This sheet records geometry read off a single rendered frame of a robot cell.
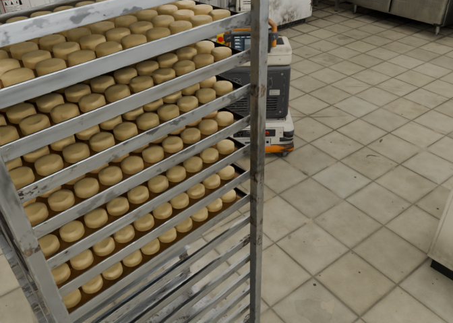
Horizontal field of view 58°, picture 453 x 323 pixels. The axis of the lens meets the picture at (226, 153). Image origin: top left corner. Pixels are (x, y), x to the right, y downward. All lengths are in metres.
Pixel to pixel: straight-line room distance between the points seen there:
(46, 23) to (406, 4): 5.33
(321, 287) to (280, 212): 0.58
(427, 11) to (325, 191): 3.38
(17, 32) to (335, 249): 2.06
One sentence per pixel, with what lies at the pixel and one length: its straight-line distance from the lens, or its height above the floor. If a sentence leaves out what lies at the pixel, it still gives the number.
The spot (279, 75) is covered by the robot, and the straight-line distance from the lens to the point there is 2.80.
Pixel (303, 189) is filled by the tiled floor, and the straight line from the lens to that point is 2.79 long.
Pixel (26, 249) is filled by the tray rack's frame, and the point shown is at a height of 1.23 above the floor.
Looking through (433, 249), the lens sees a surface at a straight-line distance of 2.39.
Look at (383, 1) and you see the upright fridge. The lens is 5.98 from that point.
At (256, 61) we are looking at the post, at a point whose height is 1.40.
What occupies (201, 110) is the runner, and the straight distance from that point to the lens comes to 0.95.
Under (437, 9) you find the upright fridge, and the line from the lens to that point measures 5.61.
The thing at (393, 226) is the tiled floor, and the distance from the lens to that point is 2.66.
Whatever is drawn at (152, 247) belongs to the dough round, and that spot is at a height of 0.97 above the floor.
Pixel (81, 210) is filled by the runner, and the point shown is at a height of 1.23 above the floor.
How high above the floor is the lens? 1.78
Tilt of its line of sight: 35 degrees down
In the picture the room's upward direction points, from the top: 2 degrees counter-clockwise
